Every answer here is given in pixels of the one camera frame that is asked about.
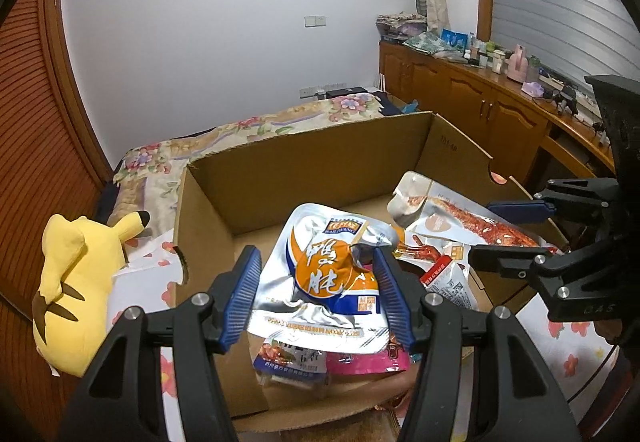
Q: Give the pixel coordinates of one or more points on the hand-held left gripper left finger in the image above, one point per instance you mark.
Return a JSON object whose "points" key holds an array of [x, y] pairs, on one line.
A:
{"points": [[245, 302]]}

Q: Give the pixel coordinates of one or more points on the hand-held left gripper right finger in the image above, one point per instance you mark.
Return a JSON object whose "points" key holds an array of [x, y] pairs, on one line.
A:
{"points": [[392, 302]]}

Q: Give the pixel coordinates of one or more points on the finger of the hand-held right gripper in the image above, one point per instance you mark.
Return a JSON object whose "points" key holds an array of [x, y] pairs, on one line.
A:
{"points": [[500, 258], [515, 211]]}

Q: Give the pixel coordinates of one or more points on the small red white packet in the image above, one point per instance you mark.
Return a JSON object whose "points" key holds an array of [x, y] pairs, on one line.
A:
{"points": [[445, 284]]}

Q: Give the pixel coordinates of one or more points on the pink snack packet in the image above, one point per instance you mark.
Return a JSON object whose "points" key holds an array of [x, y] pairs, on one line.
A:
{"points": [[370, 362]]}

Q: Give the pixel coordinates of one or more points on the long red white snack packet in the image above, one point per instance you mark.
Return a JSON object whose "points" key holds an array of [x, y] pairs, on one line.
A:
{"points": [[450, 217]]}

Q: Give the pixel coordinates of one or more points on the blue white snack packet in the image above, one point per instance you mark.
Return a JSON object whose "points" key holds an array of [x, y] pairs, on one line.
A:
{"points": [[290, 362]]}

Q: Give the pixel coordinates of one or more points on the orange silver snack packet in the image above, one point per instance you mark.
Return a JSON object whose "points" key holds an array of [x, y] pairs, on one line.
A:
{"points": [[320, 282]]}

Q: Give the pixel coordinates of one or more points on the brown cardboard box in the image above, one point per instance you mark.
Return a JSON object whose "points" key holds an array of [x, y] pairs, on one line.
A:
{"points": [[310, 171]]}

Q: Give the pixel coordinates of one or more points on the strawberry flower printed tablecloth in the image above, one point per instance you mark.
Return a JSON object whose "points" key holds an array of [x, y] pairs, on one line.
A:
{"points": [[570, 347]]}

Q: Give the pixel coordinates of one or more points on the wooden cabinet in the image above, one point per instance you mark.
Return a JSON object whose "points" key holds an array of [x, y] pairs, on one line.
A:
{"points": [[475, 96]]}

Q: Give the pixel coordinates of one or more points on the purple crumpled cloth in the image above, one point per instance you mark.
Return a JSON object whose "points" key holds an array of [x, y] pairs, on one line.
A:
{"points": [[532, 89]]}

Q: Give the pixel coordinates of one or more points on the pink bottle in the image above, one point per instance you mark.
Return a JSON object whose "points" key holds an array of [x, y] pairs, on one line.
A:
{"points": [[517, 64]]}

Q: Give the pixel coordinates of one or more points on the row of small bottles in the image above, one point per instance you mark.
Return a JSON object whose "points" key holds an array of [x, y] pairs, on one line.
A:
{"points": [[485, 56]]}

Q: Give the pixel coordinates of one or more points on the bed with floral blanket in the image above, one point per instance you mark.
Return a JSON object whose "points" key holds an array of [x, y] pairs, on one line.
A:
{"points": [[225, 136]]}

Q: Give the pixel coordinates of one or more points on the yellow plush toy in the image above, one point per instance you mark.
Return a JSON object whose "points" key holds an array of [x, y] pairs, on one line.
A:
{"points": [[75, 282]]}

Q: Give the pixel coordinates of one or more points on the blue white box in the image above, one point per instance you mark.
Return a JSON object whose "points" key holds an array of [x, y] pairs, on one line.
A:
{"points": [[454, 38]]}

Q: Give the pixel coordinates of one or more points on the black flat box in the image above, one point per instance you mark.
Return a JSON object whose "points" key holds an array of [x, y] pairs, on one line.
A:
{"points": [[347, 92]]}

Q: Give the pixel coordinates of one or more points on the pile of folded cloths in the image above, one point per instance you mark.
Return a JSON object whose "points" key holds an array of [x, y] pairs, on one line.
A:
{"points": [[400, 26]]}

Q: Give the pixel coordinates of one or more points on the white power strip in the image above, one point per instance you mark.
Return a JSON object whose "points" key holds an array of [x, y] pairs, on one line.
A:
{"points": [[320, 89]]}

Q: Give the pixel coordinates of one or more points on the small desk fan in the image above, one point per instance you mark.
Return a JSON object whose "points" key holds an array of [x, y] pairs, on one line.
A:
{"points": [[422, 4]]}

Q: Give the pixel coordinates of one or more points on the wooden louvered door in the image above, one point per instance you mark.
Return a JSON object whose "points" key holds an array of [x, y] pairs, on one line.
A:
{"points": [[40, 146]]}

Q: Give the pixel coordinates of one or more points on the white wall switch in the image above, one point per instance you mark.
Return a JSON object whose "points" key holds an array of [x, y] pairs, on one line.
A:
{"points": [[315, 20]]}

